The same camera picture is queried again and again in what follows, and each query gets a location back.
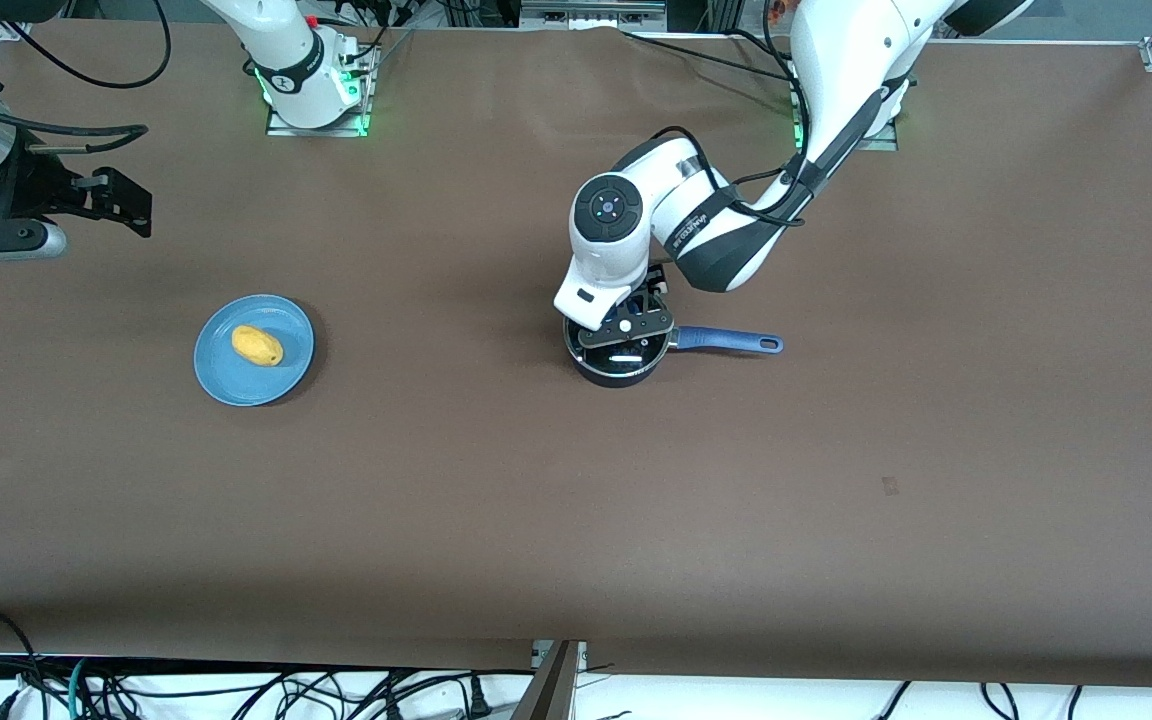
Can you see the blue round plate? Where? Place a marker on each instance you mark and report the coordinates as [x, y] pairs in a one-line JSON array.
[[236, 385]]

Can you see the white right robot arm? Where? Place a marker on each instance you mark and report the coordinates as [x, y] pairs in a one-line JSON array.
[[281, 40]]

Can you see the aluminium profile beam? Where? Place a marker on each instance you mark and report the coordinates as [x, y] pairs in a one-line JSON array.
[[551, 690]]

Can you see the small metal corner bracket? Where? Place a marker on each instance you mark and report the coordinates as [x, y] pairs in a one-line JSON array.
[[11, 30]]

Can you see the yellow potato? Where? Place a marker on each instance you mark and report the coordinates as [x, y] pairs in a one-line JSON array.
[[256, 346]]

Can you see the brown table cover mat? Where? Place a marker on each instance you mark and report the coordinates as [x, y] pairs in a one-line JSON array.
[[536, 500]]

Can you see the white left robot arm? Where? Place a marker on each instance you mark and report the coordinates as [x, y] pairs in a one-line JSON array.
[[841, 70]]

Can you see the glass lid with blue knob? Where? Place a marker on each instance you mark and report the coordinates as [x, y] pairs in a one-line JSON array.
[[601, 363]]

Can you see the grey metal box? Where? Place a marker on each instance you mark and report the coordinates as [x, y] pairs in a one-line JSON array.
[[586, 12]]

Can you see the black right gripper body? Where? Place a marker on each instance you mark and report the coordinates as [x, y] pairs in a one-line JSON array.
[[24, 184]]

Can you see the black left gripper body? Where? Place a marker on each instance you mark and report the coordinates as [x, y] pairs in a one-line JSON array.
[[652, 282]]

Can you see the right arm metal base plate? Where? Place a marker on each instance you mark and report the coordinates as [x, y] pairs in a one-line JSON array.
[[336, 130]]

